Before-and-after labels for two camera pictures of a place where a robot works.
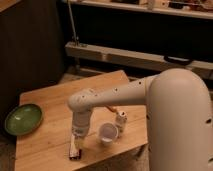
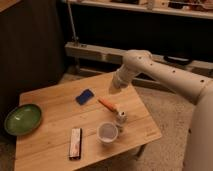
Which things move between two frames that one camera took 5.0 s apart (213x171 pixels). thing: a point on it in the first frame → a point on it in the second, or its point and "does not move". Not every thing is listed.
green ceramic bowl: (23, 119) does not move
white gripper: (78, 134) → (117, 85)
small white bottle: (122, 121) does not move
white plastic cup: (108, 132) does not move
